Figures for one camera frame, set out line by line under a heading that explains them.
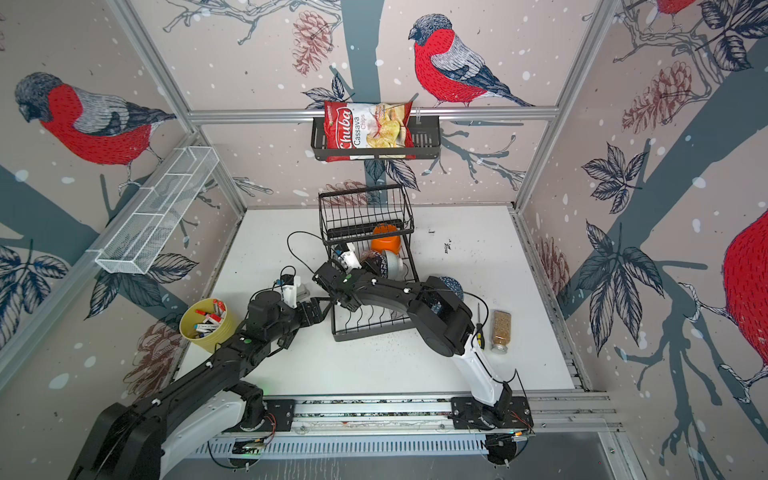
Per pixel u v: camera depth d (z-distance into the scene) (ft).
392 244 3.24
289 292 2.52
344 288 2.15
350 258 2.67
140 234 2.40
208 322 2.61
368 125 2.87
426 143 3.05
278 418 2.39
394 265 3.09
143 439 1.31
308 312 2.43
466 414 2.39
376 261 2.87
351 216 3.03
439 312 1.86
